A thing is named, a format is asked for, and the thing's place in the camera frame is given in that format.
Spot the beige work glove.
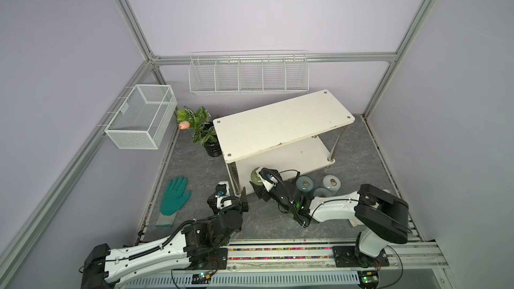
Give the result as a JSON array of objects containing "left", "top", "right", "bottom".
[{"left": 349, "top": 219, "right": 363, "bottom": 227}]

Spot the small blue tea canister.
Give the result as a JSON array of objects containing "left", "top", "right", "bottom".
[{"left": 313, "top": 187, "right": 333, "bottom": 198}]

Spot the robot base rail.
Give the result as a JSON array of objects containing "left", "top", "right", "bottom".
[{"left": 103, "top": 239, "right": 458, "bottom": 288}]

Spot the white two-tier shelf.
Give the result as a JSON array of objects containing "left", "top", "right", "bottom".
[{"left": 214, "top": 90, "right": 355, "bottom": 194}]

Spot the dark green tea canister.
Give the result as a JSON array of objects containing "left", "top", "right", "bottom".
[{"left": 250, "top": 167, "right": 264, "bottom": 187}]

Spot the green artificial plant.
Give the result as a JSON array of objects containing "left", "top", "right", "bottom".
[{"left": 177, "top": 107, "right": 218, "bottom": 146}]

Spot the glossy black vase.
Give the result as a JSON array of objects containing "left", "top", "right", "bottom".
[{"left": 201, "top": 123, "right": 222, "bottom": 157}]

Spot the large blue-grey tea canister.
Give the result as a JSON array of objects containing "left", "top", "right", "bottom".
[{"left": 295, "top": 175, "right": 314, "bottom": 195}]

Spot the white tea canister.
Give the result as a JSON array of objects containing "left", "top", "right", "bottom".
[{"left": 322, "top": 175, "right": 341, "bottom": 195}]

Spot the green rubber glove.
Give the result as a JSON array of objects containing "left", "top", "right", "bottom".
[{"left": 156, "top": 176, "right": 191, "bottom": 227}]

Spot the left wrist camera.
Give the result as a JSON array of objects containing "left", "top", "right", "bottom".
[{"left": 214, "top": 181, "right": 232, "bottom": 210}]

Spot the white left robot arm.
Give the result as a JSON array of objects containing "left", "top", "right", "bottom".
[{"left": 80, "top": 191, "right": 249, "bottom": 288}]

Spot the white mesh side basket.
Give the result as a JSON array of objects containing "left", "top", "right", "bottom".
[{"left": 104, "top": 84, "right": 177, "bottom": 150}]

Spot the aluminium frame of enclosure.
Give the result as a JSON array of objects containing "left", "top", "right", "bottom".
[{"left": 1, "top": 0, "right": 422, "bottom": 288}]

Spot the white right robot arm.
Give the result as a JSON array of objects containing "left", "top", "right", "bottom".
[{"left": 250, "top": 167, "right": 411, "bottom": 268}]

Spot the long white wire basket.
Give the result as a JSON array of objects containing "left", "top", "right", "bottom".
[{"left": 188, "top": 50, "right": 310, "bottom": 94}]

